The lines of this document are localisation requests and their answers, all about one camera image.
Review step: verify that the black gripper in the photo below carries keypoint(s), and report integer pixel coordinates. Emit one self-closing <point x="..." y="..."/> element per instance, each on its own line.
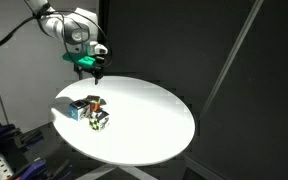
<point x="85" y="69"/>

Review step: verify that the orange multicolour soft toy block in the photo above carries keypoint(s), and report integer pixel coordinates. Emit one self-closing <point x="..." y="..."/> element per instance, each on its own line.
<point x="94" y="102"/>

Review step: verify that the blue soft toy block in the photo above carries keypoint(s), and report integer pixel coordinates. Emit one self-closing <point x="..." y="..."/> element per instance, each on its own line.
<point x="78" y="111"/>

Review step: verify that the green white black cube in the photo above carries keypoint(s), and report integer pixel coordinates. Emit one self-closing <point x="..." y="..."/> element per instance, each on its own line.
<point x="99" y="120"/>

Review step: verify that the black clamp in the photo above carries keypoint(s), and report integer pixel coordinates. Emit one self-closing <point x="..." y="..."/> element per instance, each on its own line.
<point x="32" y="137"/>

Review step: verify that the white table leg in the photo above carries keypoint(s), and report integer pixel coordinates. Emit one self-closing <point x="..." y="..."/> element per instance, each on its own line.
<point x="97" y="172"/>

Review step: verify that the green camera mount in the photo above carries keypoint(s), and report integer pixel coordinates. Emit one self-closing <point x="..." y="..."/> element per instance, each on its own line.
<point x="82" y="60"/>

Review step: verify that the diagonal silver wall rail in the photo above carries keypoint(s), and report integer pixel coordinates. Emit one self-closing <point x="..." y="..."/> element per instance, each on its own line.
<point x="232" y="56"/>

